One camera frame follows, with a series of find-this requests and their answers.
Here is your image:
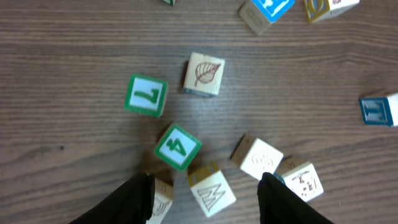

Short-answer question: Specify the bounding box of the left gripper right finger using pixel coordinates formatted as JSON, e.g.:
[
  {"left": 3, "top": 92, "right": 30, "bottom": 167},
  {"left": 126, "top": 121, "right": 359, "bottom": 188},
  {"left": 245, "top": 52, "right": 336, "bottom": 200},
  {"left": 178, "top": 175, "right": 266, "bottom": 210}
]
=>
[{"left": 257, "top": 172, "right": 333, "bottom": 224}]

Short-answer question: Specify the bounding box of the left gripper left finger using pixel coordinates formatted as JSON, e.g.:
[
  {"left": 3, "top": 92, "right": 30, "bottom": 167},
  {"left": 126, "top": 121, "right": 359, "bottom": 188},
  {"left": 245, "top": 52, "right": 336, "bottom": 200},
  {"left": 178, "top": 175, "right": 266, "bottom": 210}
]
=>
[{"left": 71, "top": 173, "right": 155, "bottom": 224}]

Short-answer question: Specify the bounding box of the wooden block animal drawing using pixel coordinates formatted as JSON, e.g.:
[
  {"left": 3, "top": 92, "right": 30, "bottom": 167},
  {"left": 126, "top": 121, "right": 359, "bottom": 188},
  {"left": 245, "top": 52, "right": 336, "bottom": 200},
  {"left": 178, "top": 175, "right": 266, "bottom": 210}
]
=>
[{"left": 146, "top": 178, "right": 174, "bottom": 224}]

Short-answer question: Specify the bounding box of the plain wooden block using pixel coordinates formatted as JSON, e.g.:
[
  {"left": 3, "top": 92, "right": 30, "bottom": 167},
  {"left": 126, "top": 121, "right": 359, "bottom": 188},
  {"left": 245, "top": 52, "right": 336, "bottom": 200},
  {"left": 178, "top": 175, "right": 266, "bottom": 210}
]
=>
[{"left": 231, "top": 134, "right": 284, "bottom": 180}]

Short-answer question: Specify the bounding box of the wooden block M drawing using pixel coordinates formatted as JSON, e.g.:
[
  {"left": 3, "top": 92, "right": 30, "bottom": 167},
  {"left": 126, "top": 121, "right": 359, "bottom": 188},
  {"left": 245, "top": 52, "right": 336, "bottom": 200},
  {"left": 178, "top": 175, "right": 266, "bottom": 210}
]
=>
[{"left": 188, "top": 162, "right": 236, "bottom": 218}]

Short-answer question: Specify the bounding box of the green number four block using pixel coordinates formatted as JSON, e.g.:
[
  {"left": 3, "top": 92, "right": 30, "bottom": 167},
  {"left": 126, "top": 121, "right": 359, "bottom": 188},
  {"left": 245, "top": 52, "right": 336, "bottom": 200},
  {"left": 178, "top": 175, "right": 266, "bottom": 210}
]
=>
[{"left": 154, "top": 123, "right": 202, "bottom": 171}]

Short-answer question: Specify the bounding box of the leaf block blue side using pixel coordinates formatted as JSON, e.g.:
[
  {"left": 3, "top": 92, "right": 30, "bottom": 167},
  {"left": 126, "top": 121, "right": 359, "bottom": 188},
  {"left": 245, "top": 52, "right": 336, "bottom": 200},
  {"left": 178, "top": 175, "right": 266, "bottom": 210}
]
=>
[{"left": 182, "top": 52, "right": 225, "bottom": 97}]

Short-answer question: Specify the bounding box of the wooden block blue edge centre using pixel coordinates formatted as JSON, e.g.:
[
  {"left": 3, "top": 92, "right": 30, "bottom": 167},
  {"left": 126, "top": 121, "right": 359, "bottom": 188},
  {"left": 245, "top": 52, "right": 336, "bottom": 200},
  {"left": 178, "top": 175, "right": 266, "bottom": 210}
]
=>
[{"left": 274, "top": 156, "right": 324, "bottom": 202}]

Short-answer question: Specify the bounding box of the green number seven block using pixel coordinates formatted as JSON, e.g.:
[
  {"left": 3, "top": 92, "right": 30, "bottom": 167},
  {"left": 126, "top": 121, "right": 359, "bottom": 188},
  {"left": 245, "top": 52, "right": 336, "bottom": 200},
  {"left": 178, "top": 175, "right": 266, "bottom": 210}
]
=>
[{"left": 124, "top": 73, "right": 169, "bottom": 118}]

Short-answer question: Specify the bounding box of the wooden block umbrella right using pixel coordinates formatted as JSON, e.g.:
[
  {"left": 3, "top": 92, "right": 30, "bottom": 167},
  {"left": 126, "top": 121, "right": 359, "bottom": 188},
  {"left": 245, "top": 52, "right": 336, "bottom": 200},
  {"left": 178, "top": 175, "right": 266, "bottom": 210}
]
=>
[{"left": 359, "top": 93, "right": 397, "bottom": 128}]

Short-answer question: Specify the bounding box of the blue top wooden block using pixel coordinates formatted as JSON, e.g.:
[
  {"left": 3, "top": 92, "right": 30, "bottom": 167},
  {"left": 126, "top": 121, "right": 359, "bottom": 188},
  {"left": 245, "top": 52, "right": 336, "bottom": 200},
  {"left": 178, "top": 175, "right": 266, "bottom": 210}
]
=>
[{"left": 239, "top": 0, "right": 295, "bottom": 35}]

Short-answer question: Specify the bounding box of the wooden block top right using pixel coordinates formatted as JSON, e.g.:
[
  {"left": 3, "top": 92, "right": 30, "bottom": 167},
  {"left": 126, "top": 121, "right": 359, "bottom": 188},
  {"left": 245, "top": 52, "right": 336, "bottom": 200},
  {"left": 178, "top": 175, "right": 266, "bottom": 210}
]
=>
[{"left": 303, "top": 0, "right": 360, "bottom": 23}]

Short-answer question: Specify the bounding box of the wooden block teal side top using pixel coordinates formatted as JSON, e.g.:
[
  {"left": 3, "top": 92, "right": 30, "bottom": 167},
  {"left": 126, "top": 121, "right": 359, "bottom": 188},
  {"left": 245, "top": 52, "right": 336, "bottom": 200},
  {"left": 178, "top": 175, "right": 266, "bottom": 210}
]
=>
[{"left": 163, "top": 0, "right": 177, "bottom": 6}]

